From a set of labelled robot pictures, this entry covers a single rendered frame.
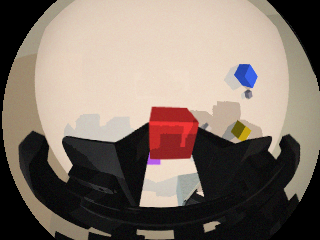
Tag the purple cube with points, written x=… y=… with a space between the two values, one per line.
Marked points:
x=154 y=161

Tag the blue block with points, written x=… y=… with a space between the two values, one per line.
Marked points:
x=245 y=74

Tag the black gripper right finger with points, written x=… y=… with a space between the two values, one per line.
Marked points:
x=217 y=160

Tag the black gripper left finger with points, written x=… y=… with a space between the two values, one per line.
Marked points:
x=127 y=159

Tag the yellow block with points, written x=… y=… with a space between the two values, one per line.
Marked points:
x=240 y=131

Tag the red block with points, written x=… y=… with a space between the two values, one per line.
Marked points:
x=172 y=133

